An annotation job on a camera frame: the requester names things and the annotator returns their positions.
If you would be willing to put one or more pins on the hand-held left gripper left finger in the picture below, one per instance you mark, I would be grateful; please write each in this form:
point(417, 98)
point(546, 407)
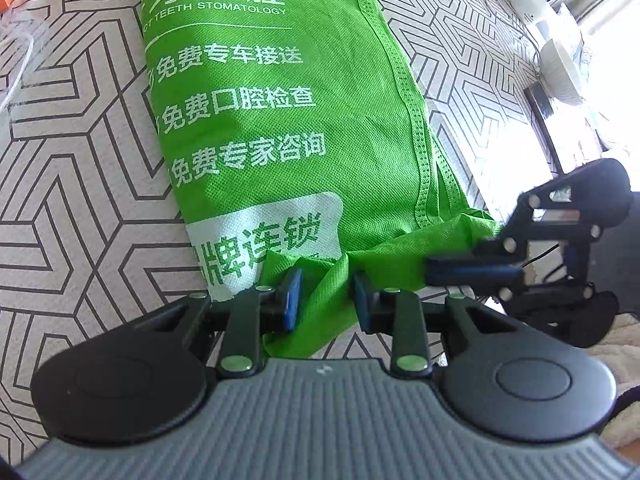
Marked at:
point(294, 300)

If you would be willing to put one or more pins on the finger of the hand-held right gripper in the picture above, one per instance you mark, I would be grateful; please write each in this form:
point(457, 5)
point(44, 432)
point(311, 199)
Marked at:
point(540, 292)
point(475, 265)

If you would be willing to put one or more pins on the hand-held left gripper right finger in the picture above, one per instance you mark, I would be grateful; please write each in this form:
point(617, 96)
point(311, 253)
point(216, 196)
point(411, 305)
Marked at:
point(362, 305)

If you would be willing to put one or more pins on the green fabric shopping bag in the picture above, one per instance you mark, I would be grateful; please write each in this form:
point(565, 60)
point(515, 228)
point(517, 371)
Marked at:
point(300, 125)

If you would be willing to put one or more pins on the white desk fan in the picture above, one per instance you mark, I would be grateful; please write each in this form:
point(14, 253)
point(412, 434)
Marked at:
point(562, 70)

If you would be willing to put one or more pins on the geometric patterned tablecloth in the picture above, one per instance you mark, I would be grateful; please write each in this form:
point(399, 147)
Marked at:
point(80, 175)

